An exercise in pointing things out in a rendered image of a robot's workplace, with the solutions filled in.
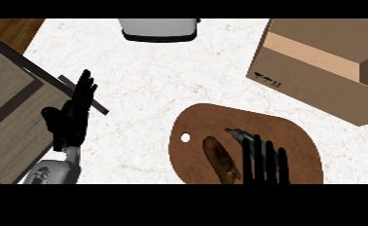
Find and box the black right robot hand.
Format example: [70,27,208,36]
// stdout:
[239,133,290,185]

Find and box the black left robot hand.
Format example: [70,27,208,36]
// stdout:
[39,68,98,153]

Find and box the brown wooden cutting board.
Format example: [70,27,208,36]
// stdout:
[168,102,324,185]

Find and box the brown cardboard box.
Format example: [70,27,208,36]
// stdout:
[245,19,368,127]

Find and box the dark green vegetable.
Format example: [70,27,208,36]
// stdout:
[224,128,255,146]

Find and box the grey white appliance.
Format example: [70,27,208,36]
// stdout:
[118,19,202,44]

